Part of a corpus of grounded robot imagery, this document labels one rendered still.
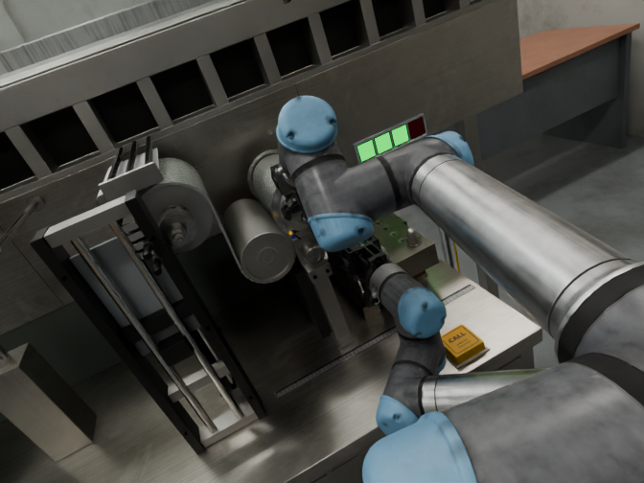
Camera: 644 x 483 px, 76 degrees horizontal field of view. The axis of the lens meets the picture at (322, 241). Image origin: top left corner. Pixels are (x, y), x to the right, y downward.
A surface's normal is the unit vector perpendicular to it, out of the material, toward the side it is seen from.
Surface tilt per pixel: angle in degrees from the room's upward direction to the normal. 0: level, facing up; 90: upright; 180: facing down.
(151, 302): 90
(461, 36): 90
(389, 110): 90
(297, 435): 0
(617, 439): 9
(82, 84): 90
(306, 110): 50
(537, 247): 27
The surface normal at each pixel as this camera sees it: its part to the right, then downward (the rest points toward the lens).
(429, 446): -0.39, -0.90
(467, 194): -0.66, -0.58
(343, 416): -0.30, -0.82
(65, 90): 0.36, 0.37
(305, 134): 0.08, -0.25
